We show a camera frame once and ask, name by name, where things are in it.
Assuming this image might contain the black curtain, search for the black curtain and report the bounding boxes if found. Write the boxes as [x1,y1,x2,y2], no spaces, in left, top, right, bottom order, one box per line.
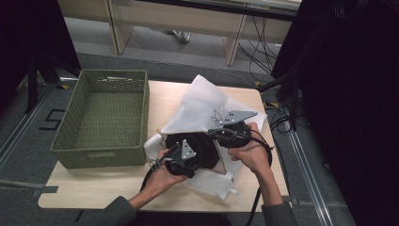
[271,0,399,226]
[0,0,82,109]

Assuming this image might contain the green woven basket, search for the green woven basket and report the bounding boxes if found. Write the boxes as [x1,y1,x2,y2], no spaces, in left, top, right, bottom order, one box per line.
[49,69,151,170]

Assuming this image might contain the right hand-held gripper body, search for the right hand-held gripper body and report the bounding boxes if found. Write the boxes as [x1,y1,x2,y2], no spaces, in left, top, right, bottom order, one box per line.
[215,109,259,149]

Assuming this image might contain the metal floor rail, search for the metal floor rail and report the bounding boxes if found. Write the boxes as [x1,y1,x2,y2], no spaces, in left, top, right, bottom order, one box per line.
[283,121,335,226]
[0,82,56,170]

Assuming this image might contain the black cloth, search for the black cloth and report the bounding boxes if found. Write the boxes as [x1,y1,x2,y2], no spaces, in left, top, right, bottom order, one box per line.
[164,131,221,171]

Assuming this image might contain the person's left hand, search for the person's left hand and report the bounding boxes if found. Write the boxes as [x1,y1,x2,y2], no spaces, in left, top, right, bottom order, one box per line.
[147,149,189,198]

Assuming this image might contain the person's right hand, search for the person's right hand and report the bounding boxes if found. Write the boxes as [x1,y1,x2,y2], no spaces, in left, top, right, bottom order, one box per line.
[228,122,272,177]

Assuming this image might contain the light wooden desk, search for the light wooden desk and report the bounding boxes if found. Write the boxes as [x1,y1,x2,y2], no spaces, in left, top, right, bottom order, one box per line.
[57,0,303,67]

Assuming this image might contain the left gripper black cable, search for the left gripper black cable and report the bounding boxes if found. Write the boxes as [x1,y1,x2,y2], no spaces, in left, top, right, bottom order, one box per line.
[139,146,172,193]

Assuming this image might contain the white mesh laundry bag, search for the white mesh laundry bag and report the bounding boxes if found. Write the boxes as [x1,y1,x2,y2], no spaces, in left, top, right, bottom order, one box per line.
[143,73,268,202]

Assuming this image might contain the hanging black cables bundle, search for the hanging black cables bundle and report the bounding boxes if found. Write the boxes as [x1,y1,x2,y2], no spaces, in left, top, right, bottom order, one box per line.
[237,15,280,76]

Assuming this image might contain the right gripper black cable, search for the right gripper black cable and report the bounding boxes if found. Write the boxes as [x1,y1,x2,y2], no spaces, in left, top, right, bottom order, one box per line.
[245,129,275,226]

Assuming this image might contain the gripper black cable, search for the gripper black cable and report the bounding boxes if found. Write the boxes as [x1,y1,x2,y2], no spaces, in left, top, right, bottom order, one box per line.
[245,129,275,226]
[139,146,172,193]

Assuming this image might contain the black floor cables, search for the black floor cables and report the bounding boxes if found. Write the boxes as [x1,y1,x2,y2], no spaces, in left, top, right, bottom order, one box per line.
[263,102,295,135]

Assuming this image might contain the black metal stand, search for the black metal stand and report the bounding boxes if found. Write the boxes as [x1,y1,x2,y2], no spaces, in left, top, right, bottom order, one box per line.
[25,52,81,115]
[257,70,300,132]

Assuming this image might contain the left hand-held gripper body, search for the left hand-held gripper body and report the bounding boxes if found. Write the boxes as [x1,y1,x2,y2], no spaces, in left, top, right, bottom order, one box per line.
[164,139,202,179]

